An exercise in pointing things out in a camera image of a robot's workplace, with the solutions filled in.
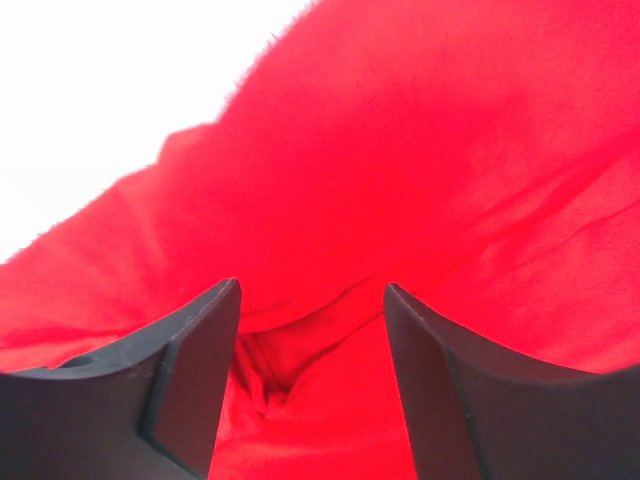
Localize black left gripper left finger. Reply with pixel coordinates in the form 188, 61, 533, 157
1, 279, 241, 479

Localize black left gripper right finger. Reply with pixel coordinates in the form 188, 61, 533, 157
384, 284, 639, 480

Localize red t shirt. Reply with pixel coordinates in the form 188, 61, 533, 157
1, 1, 639, 479

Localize floral table cloth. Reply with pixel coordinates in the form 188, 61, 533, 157
1, 1, 307, 258

